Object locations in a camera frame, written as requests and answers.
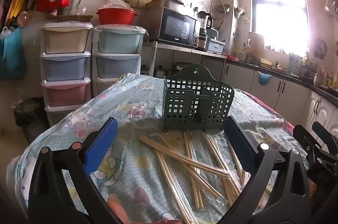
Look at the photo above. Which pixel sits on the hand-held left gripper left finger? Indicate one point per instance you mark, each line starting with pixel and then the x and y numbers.
pixel 101 147

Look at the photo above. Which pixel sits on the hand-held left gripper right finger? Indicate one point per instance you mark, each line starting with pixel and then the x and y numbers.
pixel 240 147

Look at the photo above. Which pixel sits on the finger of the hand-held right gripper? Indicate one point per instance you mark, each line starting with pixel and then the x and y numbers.
pixel 311 144
pixel 328 139

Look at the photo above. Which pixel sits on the pile of chopsticks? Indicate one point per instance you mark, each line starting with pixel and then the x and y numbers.
pixel 182 156

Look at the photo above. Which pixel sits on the green plastic utensil holder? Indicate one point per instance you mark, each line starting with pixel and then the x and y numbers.
pixel 179 107

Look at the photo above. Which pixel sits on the person's left hand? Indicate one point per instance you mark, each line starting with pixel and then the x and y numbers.
pixel 118 209

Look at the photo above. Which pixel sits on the cartoon printed tablecloth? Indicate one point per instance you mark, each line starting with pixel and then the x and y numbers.
pixel 132 173

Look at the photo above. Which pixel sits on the red under cloth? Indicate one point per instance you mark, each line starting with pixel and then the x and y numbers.
pixel 274 113

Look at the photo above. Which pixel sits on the white kitchen cabinets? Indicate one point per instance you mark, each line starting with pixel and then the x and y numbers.
pixel 290 91

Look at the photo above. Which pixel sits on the steel pot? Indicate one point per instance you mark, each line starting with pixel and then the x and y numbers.
pixel 319 80

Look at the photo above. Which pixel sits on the blue hanging bin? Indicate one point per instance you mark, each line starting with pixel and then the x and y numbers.
pixel 264 79

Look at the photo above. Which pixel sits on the black trash bin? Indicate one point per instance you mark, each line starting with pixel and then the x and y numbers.
pixel 29 115

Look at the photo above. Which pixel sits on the drawer tower with green drawer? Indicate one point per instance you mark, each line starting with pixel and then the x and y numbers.
pixel 116 65

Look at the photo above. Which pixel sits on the drawer tower with cream drawer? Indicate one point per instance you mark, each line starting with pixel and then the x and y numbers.
pixel 66 68

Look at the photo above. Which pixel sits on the stack of steel pots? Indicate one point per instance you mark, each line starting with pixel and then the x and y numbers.
pixel 171 70

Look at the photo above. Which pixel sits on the blue grey storage box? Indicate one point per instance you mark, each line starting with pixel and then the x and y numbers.
pixel 215 45

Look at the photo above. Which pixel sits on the metal shelf rack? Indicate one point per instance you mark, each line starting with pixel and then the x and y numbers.
pixel 190 50

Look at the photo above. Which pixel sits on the black blender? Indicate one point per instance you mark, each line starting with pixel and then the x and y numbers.
pixel 204 28

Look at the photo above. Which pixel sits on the teal hanging cloth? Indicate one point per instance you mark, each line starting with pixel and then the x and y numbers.
pixel 13 54

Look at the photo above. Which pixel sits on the red plastic basin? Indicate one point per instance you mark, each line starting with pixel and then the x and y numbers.
pixel 116 17

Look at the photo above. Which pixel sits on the wicker basket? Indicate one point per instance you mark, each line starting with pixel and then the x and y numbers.
pixel 71 18

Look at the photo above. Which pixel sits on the window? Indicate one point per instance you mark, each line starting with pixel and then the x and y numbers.
pixel 277 15

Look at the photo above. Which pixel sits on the black microwave oven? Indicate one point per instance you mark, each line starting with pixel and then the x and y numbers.
pixel 177 28

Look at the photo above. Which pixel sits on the hanging metal strainer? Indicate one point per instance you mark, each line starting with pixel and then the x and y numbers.
pixel 224 11

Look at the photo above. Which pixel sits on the black range hood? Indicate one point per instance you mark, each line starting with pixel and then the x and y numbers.
pixel 332 2

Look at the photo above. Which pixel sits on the clear plastic bag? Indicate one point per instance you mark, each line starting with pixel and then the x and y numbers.
pixel 115 4

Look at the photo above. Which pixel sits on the brown box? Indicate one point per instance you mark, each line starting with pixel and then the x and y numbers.
pixel 163 4

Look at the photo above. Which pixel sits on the small wall fan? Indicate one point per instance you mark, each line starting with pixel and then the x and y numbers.
pixel 320 49

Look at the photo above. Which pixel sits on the green wall holder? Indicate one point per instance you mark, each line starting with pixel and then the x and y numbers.
pixel 240 13

